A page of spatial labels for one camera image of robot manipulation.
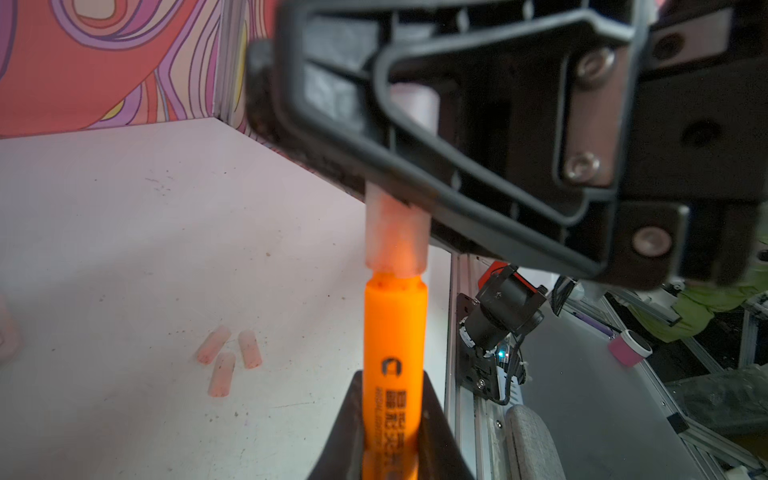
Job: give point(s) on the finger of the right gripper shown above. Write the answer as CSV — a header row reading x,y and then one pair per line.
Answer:
x,y
513,124

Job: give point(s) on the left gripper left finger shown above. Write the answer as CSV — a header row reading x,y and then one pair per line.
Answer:
x,y
342,455

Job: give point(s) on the pink tape roll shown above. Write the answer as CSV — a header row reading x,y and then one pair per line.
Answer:
x,y
629,349

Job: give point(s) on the grey microphone windscreen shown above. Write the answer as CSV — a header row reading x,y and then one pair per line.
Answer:
x,y
531,449

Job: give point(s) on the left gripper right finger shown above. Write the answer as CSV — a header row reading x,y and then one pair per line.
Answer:
x,y
439,455

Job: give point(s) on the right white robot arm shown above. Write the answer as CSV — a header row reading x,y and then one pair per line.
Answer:
x,y
613,141

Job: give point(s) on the orange pen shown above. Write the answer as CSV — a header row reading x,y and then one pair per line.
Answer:
x,y
395,320

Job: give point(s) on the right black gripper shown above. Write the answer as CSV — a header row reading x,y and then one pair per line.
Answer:
x,y
673,122

